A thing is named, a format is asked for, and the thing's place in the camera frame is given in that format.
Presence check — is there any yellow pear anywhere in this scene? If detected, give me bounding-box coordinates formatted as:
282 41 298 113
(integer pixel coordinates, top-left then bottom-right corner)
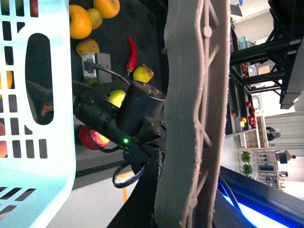
133 64 154 83

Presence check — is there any green yellow apple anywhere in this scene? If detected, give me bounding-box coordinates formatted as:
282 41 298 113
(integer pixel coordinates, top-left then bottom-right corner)
108 90 126 108

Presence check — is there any orange yellow apple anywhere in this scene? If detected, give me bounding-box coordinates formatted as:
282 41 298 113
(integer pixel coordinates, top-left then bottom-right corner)
93 0 120 19
69 4 92 39

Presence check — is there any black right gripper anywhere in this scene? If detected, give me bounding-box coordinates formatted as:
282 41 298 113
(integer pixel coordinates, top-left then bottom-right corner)
72 80 118 133

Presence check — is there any red chili pepper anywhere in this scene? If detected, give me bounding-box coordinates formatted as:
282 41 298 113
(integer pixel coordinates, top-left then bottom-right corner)
125 36 137 76

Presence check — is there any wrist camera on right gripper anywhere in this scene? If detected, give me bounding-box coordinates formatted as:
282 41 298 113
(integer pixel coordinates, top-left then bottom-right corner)
82 52 112 85

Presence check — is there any red apple front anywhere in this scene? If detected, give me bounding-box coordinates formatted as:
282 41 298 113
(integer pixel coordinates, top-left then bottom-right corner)
78 125 110 151

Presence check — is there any orange yellow apple back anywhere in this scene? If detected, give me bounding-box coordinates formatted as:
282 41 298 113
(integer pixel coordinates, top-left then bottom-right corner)
93 0 120 19

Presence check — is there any brown kiwi upper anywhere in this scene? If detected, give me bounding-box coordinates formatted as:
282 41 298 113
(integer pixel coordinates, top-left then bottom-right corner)
86 8 103 30

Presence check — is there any large light blue basket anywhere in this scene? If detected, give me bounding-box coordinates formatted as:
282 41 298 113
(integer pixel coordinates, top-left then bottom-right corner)
0 0 76 228

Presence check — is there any black fruit shelf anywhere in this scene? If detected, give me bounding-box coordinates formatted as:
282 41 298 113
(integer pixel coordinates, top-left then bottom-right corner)
70 0 304 138

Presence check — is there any orange yellow apple centre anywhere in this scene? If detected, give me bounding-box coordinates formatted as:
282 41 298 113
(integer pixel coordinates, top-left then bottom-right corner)
69 4 92 39

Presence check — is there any grey basket handle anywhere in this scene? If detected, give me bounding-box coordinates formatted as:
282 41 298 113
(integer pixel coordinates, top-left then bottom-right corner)
153 0 230 228

